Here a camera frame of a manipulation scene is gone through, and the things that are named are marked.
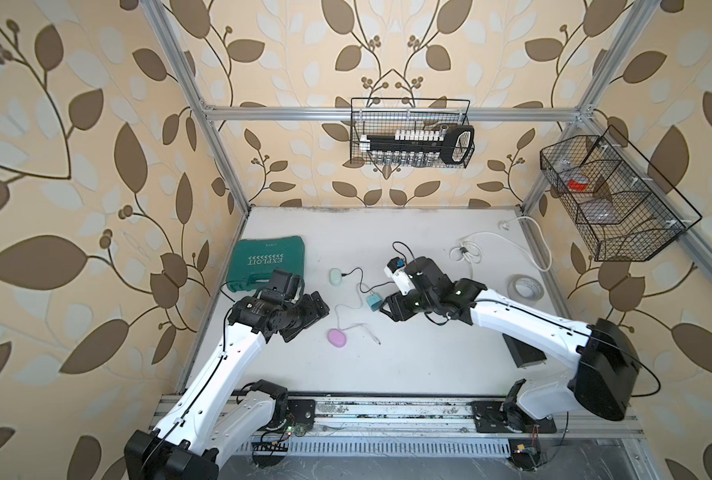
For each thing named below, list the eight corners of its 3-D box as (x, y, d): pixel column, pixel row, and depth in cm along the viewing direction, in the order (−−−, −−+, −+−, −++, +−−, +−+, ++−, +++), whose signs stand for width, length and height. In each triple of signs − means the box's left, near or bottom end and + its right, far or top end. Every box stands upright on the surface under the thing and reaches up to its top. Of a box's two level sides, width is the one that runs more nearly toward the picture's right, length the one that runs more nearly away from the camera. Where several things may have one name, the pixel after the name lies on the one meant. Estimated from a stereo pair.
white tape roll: (511, 300, 96) (514, 296, 94) (504, 278, 101) (507, 274, 99) (543, 300, 96) (547, 296, 94) (534, 278, 101) (537, 274, 99)
